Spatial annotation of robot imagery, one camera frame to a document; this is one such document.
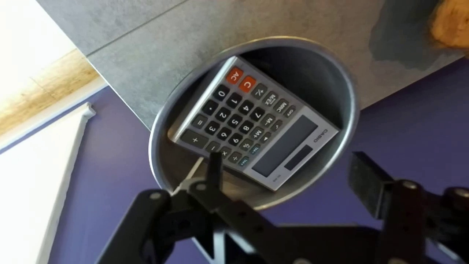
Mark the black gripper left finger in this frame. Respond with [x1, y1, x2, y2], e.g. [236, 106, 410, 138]
[95, 151, 277, 264]

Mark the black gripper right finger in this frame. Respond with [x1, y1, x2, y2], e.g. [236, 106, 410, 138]
[347, 150, 469, 264]

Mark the silver grey calculator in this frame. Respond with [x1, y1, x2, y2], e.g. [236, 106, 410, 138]
[166, 54, 342, 192]

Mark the silver metal bowl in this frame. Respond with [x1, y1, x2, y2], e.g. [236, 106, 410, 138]
[147, 34, 362, 213]

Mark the brown wooden bowl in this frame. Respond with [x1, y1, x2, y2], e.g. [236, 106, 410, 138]
[429, 0, 469, 51]

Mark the grey concrete-look cabinet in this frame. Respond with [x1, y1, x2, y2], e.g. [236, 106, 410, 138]
[35, 0, 469, 132]

